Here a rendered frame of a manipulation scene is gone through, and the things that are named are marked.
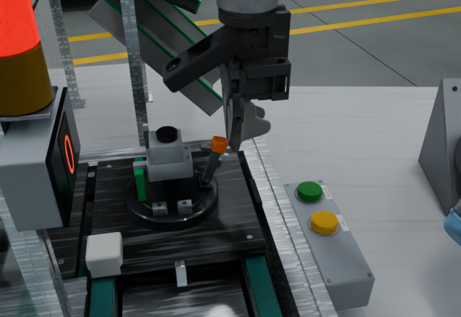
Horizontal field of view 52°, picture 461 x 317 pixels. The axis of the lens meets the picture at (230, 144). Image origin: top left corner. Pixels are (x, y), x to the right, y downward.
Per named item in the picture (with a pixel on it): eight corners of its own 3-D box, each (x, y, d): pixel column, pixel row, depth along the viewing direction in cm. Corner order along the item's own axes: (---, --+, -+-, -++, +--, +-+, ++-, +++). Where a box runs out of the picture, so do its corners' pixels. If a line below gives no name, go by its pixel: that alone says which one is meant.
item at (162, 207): (167, 208, 68) (166, 200, 67) (167, 215, 67) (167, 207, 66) (153, 210, 68) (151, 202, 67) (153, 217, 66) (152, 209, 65)
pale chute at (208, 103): (212, 84, 100) (227, 71, 98) (210, 117, 89) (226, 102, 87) (104, -10, 89) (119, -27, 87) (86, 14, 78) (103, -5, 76)
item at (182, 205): (191, 206, 68) (191, 198, 67) (192, 213, 67) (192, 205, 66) (178, 208, 68) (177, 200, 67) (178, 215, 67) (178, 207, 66)
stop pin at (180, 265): (186, 278, 65) (184, 259, 63) (187, 285, 64) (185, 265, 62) (176, 280, 65) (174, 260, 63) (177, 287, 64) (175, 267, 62)
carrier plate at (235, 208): (234, 156, 85) (235, 146, 84) (266, 256, 66) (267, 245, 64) (99, 170, 82) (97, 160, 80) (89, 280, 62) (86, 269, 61)
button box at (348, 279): (319, 205, 82) (323, 177, 78) (368, 307, 65) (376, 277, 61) (280, 210, 81) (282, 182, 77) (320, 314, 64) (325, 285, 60)
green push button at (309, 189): (316, 189, 77) (317, 179, 76) (324, 204, 74) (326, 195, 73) (293, 191, 77) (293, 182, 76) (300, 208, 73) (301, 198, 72)
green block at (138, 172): (147, 195, 70) (143, 168, 67) (147, 200, 69) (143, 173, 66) (138, 195, 70) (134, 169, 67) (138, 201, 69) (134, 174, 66)
